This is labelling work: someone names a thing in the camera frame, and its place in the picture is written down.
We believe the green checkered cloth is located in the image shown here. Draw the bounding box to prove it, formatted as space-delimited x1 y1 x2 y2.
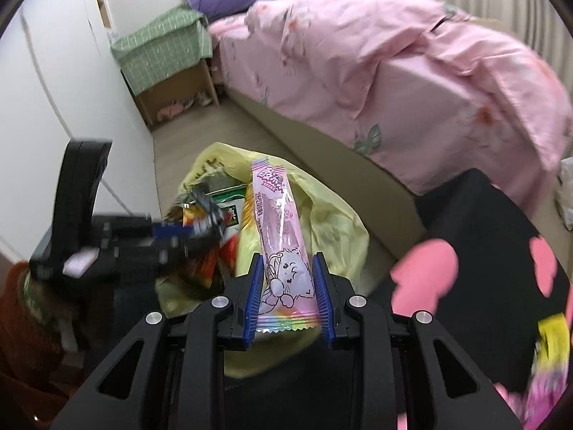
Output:
111 5 213 96

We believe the black tablecloth with pink hearts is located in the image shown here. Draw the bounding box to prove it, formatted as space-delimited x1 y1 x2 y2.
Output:
376 168 573 430

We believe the wooden nightstand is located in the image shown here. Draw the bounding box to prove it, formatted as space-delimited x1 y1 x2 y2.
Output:
134 58 220 132

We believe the pink unicorn stick wrapper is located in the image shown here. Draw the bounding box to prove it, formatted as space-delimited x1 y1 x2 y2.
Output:
251 156 321 334

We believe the white wardrobe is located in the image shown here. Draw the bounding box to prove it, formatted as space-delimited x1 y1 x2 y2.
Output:
0 0 155 265

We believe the dark foil candy packet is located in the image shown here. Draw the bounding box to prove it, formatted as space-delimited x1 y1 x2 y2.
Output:
181 186 231 240

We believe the pink lollipop packet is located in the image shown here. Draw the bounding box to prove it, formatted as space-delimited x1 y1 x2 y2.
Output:
521 365 567 422

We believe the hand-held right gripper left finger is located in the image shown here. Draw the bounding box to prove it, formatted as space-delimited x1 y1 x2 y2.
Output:
54 253 266 430

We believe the yellow white food packet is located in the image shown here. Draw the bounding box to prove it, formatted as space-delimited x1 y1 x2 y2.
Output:
533 314 571 368

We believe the pink floral duvet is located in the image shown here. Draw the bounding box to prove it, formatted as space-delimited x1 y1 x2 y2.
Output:
246 0 573 173

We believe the white plastic bag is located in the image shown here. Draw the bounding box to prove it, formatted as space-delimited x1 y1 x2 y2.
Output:
555 157 573 232

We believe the pile of snack wrappers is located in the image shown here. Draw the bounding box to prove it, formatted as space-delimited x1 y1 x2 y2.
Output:
165 178 257 288

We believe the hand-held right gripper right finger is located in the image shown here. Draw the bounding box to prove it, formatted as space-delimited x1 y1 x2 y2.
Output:
312 252 524 430

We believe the bed with pink sheet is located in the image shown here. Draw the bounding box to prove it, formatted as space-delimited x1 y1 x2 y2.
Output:
208 0 573 243

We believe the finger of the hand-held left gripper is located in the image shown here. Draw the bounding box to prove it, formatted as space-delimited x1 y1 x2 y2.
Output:
154 237 220 264
150 216 198 239

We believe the pink slipper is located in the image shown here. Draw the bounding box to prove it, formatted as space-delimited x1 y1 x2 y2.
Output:
157 101 187 121

